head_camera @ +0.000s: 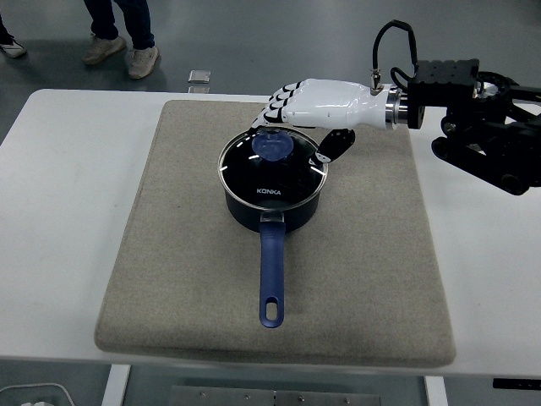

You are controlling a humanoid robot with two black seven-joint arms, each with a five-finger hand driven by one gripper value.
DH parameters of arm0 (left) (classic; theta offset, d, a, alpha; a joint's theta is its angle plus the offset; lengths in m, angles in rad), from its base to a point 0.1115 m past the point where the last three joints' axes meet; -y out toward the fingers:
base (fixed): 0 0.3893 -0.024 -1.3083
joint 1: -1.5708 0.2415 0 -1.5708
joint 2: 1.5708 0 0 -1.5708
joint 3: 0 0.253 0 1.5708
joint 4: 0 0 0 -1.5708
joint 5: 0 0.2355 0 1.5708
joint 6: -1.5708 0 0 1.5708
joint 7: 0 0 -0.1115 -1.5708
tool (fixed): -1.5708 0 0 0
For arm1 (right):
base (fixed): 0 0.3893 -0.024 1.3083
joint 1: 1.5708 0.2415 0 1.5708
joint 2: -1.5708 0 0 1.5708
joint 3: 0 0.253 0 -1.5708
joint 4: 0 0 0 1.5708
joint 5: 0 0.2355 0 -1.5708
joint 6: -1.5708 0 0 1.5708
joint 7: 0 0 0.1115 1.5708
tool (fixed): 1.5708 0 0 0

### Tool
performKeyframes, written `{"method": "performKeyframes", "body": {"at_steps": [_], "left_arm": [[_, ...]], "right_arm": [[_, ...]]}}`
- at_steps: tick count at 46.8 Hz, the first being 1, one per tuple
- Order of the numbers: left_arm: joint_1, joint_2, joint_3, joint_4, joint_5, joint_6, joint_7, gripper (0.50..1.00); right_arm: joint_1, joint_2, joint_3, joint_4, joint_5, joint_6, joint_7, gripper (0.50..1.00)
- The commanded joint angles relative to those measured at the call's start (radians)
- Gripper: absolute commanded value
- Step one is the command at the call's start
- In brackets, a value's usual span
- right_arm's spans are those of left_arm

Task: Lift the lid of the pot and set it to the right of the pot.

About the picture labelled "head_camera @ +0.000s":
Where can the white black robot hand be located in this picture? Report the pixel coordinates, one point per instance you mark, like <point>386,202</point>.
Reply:
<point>329,103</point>

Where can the person's foot with white shoe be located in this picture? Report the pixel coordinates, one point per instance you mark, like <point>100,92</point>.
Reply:
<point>12,48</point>

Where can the person's legs with beige shoes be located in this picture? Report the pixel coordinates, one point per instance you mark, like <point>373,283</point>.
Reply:
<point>141,25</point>

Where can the beige fabric mat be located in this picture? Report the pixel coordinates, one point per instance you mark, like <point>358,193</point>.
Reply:
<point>359,275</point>

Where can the glass lid with blue knob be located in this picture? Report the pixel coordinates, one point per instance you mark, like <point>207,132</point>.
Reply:
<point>274,182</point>

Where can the grey metal plate with screws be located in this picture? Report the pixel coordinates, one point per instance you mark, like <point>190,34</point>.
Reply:
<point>220,397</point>

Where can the black table control panel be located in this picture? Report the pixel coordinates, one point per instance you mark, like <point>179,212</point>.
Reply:
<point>515,384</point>

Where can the white table leg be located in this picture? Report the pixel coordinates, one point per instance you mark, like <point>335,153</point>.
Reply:
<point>115,389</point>
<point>436,393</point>

